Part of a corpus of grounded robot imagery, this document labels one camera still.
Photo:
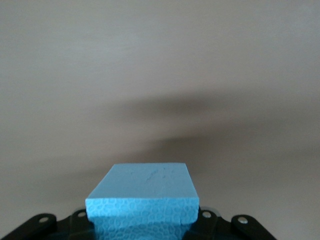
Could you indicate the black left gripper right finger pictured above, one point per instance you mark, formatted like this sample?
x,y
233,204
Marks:
x,y
225,228

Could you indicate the blue foam block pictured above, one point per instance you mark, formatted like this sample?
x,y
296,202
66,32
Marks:
x,y
142,185

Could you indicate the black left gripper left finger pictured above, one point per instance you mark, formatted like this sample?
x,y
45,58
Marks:
x,y
37,230

